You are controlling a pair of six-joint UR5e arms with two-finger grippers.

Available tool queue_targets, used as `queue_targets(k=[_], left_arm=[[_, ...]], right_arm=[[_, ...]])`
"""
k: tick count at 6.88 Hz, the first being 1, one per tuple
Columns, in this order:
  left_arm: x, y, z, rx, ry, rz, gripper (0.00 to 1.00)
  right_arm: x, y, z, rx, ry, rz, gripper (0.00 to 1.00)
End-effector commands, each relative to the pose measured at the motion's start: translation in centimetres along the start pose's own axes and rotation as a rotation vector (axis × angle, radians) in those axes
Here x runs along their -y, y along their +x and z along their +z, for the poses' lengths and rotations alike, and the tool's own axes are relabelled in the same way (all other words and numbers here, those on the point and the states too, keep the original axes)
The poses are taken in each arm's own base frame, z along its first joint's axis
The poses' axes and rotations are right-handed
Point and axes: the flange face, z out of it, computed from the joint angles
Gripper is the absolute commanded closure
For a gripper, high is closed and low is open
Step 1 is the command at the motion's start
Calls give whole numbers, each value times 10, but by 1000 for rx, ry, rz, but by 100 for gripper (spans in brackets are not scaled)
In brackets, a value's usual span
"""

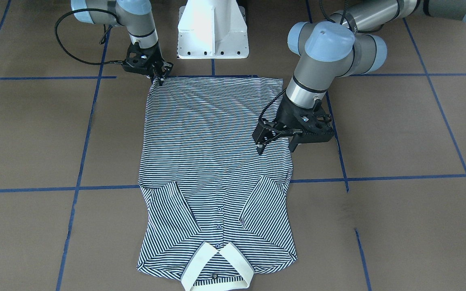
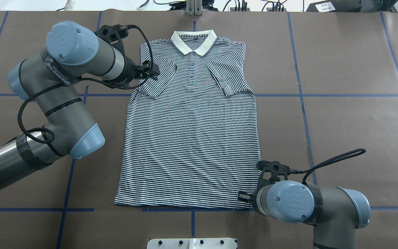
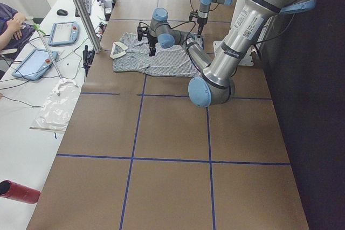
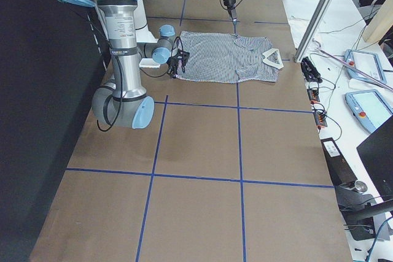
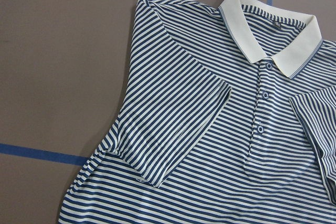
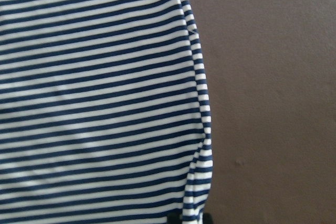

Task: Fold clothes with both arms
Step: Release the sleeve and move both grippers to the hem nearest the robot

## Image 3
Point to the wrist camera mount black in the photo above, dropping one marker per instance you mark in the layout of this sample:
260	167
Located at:
193	14
142	30

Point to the blue teach pendant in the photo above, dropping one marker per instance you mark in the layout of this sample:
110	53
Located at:
64	33
34	66

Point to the seated person dark shirt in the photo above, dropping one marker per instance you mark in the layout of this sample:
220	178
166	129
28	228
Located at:
15	32

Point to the red cylinder bottle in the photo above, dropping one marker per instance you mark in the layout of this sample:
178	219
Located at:
18	192

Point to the clear plastic bag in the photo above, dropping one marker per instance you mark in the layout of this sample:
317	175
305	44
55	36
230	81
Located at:
57	109

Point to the reach grabber stick green handle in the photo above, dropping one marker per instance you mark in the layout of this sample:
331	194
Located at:
63	81

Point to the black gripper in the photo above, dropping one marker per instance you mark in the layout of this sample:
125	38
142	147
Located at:
152	41
200	22

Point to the white pedestal column base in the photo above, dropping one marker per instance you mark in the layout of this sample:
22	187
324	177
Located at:
234	41

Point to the aluminium frame post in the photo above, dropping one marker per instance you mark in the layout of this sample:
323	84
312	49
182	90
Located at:
88	25

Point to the black keyboard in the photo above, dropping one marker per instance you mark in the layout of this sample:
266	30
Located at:
88	5

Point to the black tool on table edge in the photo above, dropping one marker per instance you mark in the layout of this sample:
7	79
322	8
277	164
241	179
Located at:
88	56

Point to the striped polo shirt white collar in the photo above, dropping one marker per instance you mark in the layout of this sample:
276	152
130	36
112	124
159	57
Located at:
129	54

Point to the near blue teach pendant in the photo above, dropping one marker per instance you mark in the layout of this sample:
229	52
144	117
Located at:
34	66

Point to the far blue teach pendant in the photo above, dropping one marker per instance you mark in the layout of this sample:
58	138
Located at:
64	33

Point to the black computer mouse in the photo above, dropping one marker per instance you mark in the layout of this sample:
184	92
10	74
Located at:
61	12

